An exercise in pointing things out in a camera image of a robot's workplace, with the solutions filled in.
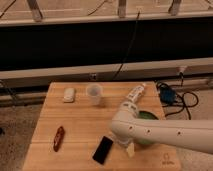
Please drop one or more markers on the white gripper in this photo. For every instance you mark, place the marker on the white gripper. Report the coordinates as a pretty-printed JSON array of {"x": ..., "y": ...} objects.
[{"x": 126, "y": 143}]

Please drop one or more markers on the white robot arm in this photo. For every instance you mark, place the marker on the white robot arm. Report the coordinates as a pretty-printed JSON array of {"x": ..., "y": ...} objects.
[{"x": 196, "y": 135}]

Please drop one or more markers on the green bowl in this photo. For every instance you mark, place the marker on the green bowl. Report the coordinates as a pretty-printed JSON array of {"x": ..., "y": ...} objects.
[{"x": 146, "y": 115}]

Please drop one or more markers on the white plastic bottle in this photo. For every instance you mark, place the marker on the white plastic bottle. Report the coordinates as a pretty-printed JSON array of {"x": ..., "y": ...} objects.
[{"x": 136, "y": 93}]

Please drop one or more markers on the blue power adapter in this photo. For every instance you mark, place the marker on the blue power adapter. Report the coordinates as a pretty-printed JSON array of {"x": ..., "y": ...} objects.
[{"x": 167, "y": 95}]

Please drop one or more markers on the clear plastic cup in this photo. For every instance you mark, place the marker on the clear plastic cup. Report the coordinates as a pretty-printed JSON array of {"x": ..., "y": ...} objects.
[{"x": 94, "y": 93}]

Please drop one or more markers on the red brown snack bar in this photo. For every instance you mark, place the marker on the red brown snack bar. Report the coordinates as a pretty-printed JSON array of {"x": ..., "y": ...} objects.
[{"x": 58, "y": 138}]

